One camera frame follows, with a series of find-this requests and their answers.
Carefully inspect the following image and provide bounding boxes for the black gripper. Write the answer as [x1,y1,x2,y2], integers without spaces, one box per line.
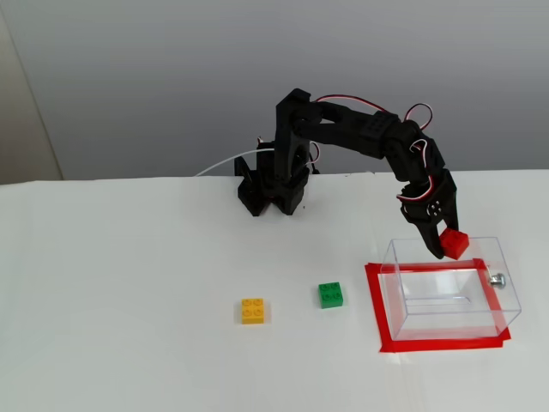
[401,169,461,261]

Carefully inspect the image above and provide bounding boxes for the red lego brick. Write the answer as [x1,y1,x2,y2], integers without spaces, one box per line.
[439,227,469,261]

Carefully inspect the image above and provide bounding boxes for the silver metal box lock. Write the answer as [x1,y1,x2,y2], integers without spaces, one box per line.
[486,265,508,289]

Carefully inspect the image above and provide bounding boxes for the transparent plastic box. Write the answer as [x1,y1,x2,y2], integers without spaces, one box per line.
[380,236,522,342]

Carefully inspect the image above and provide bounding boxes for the green lego brick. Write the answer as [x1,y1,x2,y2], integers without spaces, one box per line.
[317,282,345,310]

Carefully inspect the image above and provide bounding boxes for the yellow lego brick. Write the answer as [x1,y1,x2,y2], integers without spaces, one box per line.
[240,297,266,325]

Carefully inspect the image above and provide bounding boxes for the black table clamp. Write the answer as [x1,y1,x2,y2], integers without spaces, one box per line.
[233,156,258,192]

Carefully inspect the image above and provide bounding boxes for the red white black servo cable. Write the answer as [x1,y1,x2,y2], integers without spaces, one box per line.
[395,102,435,203]
[315,94,383,115]

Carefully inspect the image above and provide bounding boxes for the red tape frame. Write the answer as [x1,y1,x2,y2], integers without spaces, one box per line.
[364,257,512,354]

